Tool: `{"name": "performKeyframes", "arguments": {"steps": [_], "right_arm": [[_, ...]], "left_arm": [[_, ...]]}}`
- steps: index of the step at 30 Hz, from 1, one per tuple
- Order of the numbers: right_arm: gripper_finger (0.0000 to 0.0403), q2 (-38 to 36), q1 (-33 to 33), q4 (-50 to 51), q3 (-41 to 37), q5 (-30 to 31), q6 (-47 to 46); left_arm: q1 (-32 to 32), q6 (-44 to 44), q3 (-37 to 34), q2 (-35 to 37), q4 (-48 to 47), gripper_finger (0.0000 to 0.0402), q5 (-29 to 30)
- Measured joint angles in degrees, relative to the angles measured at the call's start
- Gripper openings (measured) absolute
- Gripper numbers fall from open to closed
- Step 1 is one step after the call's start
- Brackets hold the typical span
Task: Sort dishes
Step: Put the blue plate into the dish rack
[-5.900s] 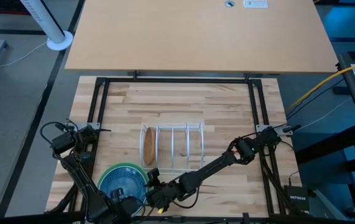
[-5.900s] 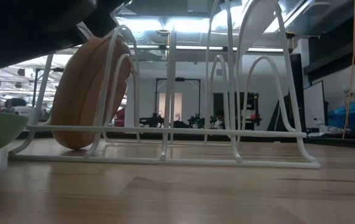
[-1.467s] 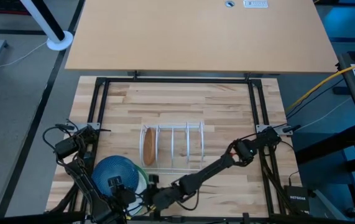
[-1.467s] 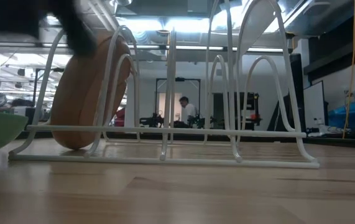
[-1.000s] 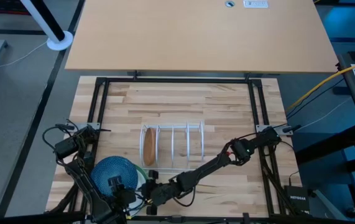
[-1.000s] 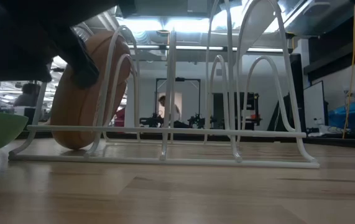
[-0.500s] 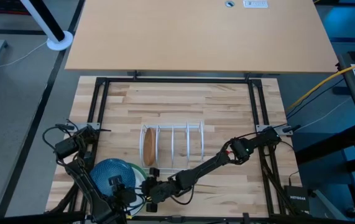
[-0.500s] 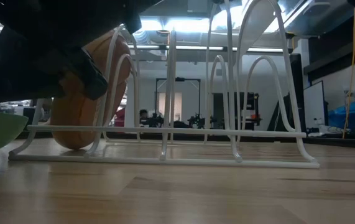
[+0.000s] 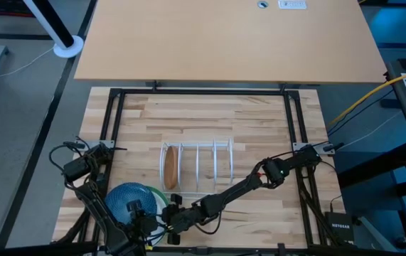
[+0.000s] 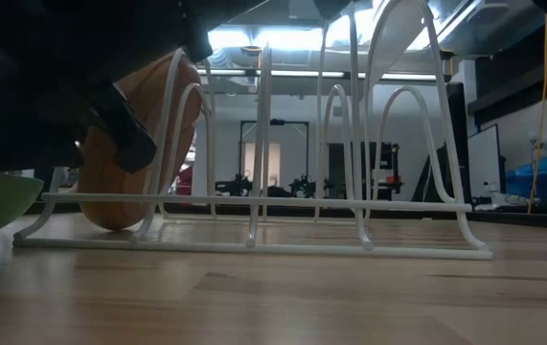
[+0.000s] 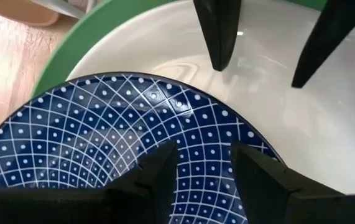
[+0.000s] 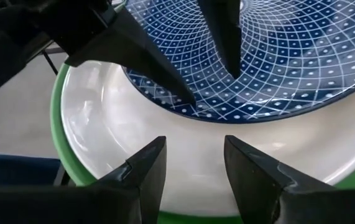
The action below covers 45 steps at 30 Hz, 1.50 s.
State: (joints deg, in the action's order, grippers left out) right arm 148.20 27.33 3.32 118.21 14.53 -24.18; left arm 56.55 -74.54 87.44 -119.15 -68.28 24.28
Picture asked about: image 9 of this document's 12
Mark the white power strip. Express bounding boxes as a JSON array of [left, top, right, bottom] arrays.
[[277, 0, 308, 10]]

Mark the white floor cable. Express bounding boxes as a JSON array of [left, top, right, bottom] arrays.
[[0, 46, 56, 82]]

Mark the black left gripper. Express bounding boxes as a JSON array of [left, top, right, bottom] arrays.
[[127, 200, 161, 242]]

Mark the light wooden desk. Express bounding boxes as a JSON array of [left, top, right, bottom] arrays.
[[73, 0, 388, 85]]

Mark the green plate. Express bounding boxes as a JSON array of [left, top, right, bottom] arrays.
[[144, 185, 171, 247]]

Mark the yellow cable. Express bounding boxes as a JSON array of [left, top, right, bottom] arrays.
[[326, 65, 406, 129]]

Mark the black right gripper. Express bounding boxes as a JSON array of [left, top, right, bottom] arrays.
[[161, 193, 204, 246]]

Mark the dark crate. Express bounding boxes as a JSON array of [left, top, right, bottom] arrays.
[[0, 0, 36, 18]]

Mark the white plate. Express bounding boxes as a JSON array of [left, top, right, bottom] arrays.
[[152, 193, 169, 246]]

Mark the blue glass plate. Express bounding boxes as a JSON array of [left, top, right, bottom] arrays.
[[104, 182, 159, 226]]

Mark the white wire dish rack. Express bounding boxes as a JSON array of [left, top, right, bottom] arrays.
[[159, 138, 235, 199]]

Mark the round wooden plate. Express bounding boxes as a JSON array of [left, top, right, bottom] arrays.
[[164, 145, 179, 191]]

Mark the black aluminium table frame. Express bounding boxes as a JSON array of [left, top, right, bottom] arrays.
[[51, 87, 353, 256]]

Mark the grey metal mounting plate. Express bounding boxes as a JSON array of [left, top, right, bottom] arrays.
[[78, 139, 116, 149], [292, 142, 336, 156]]

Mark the black and white pole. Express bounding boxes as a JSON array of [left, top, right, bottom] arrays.
[[23, 0, 85, 59]]

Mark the black Netgear switch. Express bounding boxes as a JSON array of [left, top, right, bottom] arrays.
[[324, 211, 356, 244]]

